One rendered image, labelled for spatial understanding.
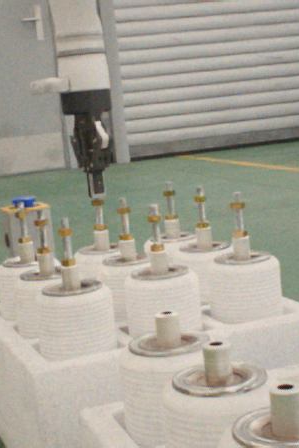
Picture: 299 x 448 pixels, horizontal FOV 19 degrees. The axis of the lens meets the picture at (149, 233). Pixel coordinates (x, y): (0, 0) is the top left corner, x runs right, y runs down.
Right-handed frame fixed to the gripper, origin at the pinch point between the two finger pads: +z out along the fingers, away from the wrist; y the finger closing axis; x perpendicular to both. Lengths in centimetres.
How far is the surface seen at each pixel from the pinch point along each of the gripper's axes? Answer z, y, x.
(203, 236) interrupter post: 8.2, -13.4, -10.6
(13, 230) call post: 7.0, 14.2, 9.8
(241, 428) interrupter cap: 10, -75, 19
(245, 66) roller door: -26, 460, -301
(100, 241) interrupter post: 8.6, -1.0, 0.6
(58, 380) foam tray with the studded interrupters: 18.6, -30.4, 18.3
